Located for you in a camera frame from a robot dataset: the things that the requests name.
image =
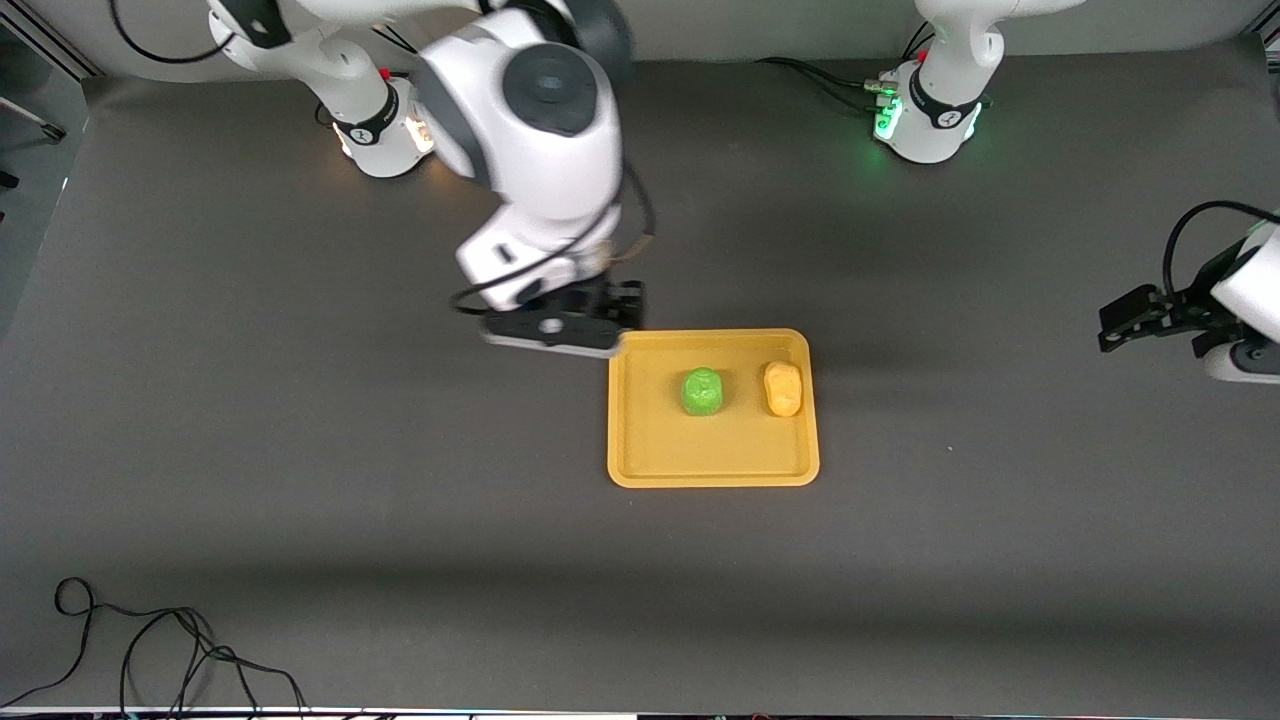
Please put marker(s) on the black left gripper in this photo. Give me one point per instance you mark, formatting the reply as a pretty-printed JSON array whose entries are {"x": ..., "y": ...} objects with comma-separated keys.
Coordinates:
[{"x": 1192, "y": 300}]

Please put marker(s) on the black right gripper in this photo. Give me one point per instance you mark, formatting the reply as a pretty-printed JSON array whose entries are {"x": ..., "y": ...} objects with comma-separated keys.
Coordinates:
[{"x": 612, "y": 301}]

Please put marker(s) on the green apple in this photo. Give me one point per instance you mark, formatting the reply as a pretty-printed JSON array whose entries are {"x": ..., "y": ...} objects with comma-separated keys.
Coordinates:
[{"x": 703, "y": 393}]

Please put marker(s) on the yellow potato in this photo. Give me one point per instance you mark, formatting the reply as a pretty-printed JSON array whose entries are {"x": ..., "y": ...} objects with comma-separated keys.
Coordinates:
[{"x": 783, "y": 389}]

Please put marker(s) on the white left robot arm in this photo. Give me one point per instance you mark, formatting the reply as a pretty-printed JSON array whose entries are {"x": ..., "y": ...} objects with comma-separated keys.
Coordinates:
[{"x": 940, "y": 90}]

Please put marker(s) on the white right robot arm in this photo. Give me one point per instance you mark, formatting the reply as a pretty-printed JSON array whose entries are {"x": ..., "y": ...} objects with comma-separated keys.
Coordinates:
[{"x": 550, "y": 150}]

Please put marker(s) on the yellow plastic tray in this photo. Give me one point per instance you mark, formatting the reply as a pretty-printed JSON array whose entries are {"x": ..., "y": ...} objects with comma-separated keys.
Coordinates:
[{"x": 712, "y": 450}]

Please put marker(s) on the dark grey table cover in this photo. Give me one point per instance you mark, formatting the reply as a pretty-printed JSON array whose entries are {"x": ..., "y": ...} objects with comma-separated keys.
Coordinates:
[{"x": 640, "y": 600}]

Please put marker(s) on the dark aluminium frame rail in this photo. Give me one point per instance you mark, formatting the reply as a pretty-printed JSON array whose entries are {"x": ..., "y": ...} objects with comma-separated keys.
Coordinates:
[{"x": 60, "y": 50}]

